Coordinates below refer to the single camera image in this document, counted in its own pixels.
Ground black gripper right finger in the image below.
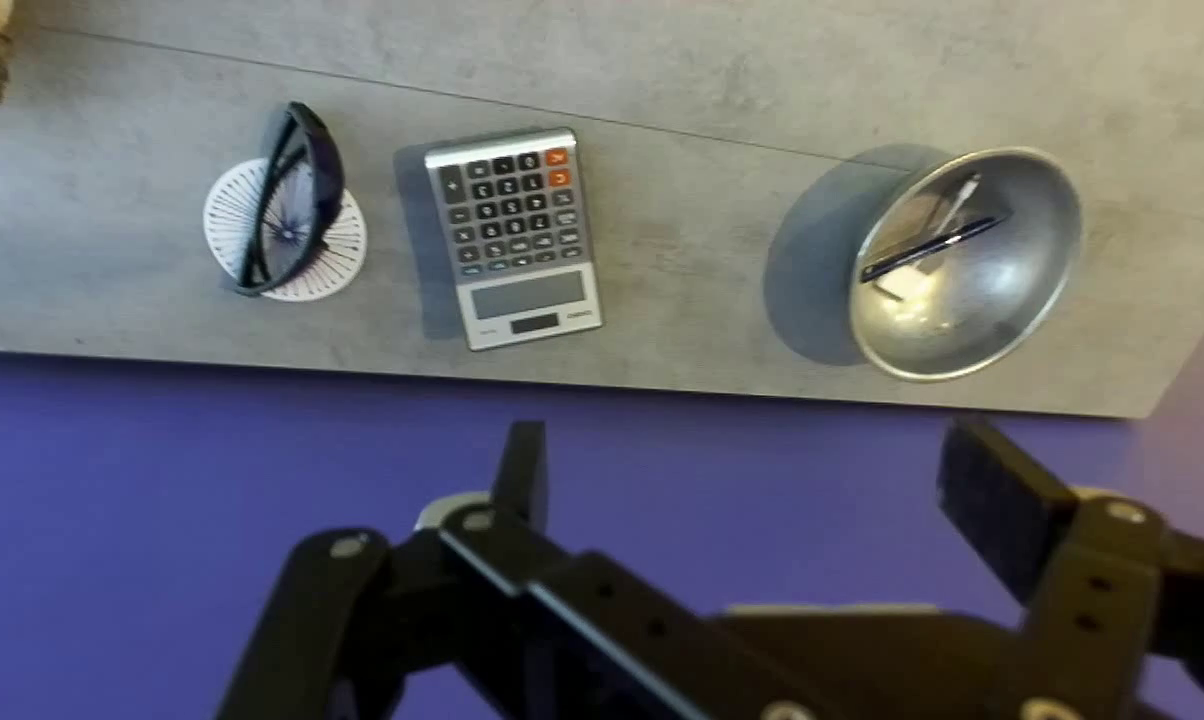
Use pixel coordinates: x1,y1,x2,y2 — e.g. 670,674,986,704
935,415,1204,720

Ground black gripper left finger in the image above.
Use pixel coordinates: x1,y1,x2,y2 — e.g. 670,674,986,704
212,420,832,720

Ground silver metal bowl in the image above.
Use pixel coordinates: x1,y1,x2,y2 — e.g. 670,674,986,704
843,143,1088,389

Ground white round slotted disc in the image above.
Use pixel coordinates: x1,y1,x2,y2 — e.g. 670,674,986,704
199,158,372,308

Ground black pen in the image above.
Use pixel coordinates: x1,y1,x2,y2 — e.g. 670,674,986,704
856,215,1001,288

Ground silver calculator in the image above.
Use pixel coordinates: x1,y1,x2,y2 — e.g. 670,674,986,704
421,128,609,357

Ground black sunglasses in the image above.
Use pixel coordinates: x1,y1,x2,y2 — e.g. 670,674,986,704
233,99,351,300

